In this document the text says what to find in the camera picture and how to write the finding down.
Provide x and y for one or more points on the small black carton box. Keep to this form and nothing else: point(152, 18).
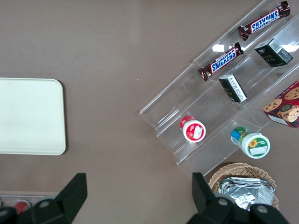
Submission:
point(273, 53)
point(233, 88)

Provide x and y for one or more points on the light wicker basket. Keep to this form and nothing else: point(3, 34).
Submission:
point(233, 169)

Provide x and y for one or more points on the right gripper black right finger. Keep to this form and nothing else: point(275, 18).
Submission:
point(205, 203)

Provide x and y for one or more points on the green-lidded sunflower jar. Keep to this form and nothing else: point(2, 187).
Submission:
point(254, 144)

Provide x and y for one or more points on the silver foil pack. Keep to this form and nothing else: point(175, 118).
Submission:
point(267, 197)
point(243, 194)

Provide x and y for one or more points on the clear acrylic stepped display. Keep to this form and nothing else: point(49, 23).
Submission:
point(170, 105)

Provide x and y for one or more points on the red chocolate chip cookie box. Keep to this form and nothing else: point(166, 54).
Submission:
point(285, 105)

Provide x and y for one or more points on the cream rectangular tray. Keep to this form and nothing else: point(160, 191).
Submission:
point(30, 116)

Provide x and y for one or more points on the clear acrylic bottle rack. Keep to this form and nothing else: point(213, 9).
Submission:
point(35, 195)

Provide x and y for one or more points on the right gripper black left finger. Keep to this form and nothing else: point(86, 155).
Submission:
point(67, 200)

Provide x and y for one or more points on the Snickers chocolate bar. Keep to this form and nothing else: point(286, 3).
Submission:
point(222, 61)
point(265, 20)

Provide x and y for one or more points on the red-lidded small jar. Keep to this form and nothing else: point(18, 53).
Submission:
point(194, 131)

